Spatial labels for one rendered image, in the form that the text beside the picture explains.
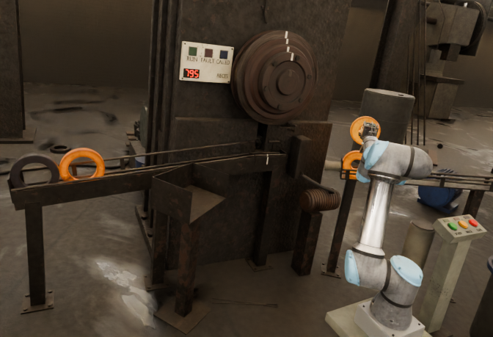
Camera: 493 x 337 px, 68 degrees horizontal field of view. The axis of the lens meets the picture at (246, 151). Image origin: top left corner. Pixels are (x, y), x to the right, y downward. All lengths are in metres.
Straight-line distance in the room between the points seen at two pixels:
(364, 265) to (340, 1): 1.43
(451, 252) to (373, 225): 0.66
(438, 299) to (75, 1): 7.09
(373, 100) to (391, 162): 3.13
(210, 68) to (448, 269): 1.49
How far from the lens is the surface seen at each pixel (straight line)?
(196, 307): 1.97
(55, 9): 7.71
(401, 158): 1.42
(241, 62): 1.78
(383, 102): 4.47
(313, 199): 2.05
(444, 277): 2.06
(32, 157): 1.74
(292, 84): 1.82
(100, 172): 1.77
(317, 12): 2.15
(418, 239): 2.05
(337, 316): 1.63
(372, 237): 1.42
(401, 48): 6.12
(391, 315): 1.54
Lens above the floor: 1.30
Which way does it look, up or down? 17 degrees down
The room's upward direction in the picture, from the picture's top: 8 degrees clockwise
